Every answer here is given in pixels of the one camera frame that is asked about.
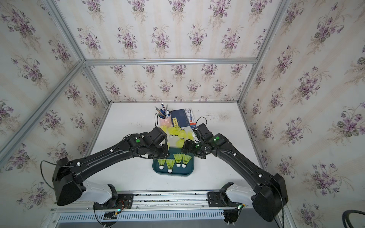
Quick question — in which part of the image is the dark teal storage tray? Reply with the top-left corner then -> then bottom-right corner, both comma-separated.
152,147 -> 194,177

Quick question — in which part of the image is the yellow shuttlecock pile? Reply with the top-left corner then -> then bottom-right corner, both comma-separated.
160,125 -> 168,134
176,138 -> 185,148

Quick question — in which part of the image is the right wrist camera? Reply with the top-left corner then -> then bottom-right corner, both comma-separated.
193,123 -> 213,141

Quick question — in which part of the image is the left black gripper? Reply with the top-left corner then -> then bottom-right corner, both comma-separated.
148,143 -> 174,161

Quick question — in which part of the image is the pink pen cup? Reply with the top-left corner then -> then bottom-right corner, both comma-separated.
158,116 -> 173,127

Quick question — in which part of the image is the aluminium front rail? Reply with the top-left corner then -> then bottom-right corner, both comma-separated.
50,185 -> 255,213

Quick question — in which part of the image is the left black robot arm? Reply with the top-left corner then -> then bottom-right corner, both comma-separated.
52,127 -> 170,209

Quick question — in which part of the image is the dark blue book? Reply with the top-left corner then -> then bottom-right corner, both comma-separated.
171,109 -> 190,128

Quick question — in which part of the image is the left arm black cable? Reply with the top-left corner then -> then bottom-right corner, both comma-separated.
39,160 -> 58,190

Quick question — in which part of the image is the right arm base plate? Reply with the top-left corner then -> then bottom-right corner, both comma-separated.
207,192 -> 248,208

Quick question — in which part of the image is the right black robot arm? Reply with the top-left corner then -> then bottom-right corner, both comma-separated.
182,124 -> 289,222

